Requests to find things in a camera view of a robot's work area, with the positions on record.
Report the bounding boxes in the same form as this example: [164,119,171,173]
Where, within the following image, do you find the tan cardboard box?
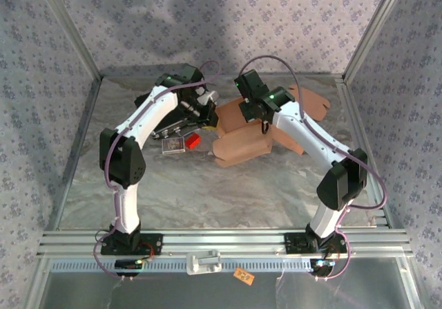
[271,84,331,156]
[212,97,274,168]

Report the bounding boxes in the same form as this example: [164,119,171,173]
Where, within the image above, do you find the small red box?
[184,132,202,150]

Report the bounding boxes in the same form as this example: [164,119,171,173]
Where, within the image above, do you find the black briefcase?
[134,91,208,141]

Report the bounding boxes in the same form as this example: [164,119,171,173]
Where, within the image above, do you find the clear plastic card case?
[161,137,186,156]

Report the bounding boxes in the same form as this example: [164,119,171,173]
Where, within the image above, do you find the orange tag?
[233,267,256,285]

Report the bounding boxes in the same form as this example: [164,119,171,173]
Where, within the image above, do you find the black left controller board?
[115,259,144,277]

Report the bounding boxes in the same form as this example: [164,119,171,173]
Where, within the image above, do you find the black controller board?
[115,259,144,277]
[310,259,336,277]

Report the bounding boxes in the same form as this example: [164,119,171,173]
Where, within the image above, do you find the grey metal base panel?
[30,257,425,309]

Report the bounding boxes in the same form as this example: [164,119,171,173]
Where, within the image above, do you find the black right controller board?
[310,259,336,277]

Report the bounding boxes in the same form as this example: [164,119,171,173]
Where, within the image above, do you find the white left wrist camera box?
[195,89,220,106]

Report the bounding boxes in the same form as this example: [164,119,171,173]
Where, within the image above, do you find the aluminium table side rail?
[43,76,104,232]
[335,75,396,230]

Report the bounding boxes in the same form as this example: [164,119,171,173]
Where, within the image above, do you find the aluminium mounting rail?
[37,229,414,259]

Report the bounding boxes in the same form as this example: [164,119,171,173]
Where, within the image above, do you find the aluminium frame post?
[34,0,104,80]
[341,0,415,84]

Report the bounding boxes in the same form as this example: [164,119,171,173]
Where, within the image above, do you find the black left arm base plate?
[101,234,163,256]

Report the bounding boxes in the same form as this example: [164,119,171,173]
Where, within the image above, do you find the white plastic bracket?
[185,249,222,275]

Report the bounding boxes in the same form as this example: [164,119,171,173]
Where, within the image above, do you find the grey slotted cable duct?
[48,257,314,272]

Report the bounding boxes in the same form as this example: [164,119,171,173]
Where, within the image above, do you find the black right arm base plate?
[285,232,348,254]

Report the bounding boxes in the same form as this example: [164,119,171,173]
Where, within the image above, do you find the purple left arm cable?
[92,59,222,282]

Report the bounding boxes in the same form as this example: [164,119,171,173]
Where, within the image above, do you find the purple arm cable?
[92,59,222,282]
[238,55,388,283]

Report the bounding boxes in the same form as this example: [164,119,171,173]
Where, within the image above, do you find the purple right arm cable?
[238,55,388,283]

